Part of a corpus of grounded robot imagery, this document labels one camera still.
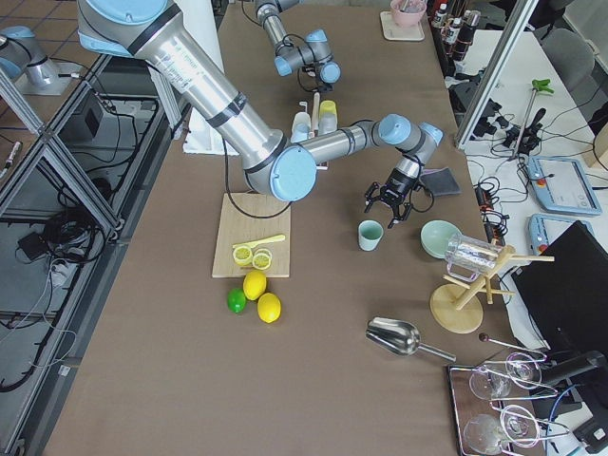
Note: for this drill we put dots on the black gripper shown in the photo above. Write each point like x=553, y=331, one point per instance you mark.
x=324, y=87
x=397, y=182

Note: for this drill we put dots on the green plastic cup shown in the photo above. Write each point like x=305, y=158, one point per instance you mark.
x=369, y=232

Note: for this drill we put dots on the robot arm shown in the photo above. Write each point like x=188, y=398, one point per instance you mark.
x=153, y=31
x=311, y=54

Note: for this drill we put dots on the yellow plastic cup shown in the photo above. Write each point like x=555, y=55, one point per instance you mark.
x=327, y=108

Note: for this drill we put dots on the grey plastic cup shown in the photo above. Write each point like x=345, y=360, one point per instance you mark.
x=327, y=124

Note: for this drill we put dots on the cream white plastic cup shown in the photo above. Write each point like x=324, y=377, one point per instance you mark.
x=301, y=122

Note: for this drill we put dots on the light blue plastic cup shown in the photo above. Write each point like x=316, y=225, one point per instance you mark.
x=300, y=133

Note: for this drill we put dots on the grey folded cloth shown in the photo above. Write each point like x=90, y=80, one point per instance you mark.
x=440, y=182

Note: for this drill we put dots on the green ceramic bowl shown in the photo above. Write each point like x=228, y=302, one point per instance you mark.
x=435, y=236

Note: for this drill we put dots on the beige plastic tray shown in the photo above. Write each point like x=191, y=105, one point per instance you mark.
x=395, y=32

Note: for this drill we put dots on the glass pitcher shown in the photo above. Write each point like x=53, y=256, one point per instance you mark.
x=468, y=257

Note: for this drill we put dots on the pink bowl of ice cubes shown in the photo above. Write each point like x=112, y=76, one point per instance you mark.
x=407, y=13

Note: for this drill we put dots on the metal scoop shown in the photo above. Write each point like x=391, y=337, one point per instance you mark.
x=401, y=337

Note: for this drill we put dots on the lemon slice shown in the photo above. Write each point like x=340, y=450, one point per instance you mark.
x=242, y=255
x=262, y=259

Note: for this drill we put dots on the wooden cutting board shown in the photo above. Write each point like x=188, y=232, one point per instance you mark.
x=235, y=228

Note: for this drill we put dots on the whole yellow lemon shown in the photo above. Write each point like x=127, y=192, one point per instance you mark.
x=269, y=308
x=254, y=285

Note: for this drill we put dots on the green lime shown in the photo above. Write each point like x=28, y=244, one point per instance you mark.
x=236, y=300

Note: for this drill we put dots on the blue teach pendant tablet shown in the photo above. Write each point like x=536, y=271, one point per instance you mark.
x=561, y=186

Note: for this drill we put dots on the black laptop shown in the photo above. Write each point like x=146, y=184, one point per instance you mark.
x=567, y=298

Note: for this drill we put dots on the wine glass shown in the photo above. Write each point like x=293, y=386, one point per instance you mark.
x=495, y=379
x=514, y=428

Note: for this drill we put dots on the white wire cup rack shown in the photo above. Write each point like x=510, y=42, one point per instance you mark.
x=316, y=123

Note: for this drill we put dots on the aluminium frame post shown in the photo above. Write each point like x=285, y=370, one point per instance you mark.
x=514, y=28

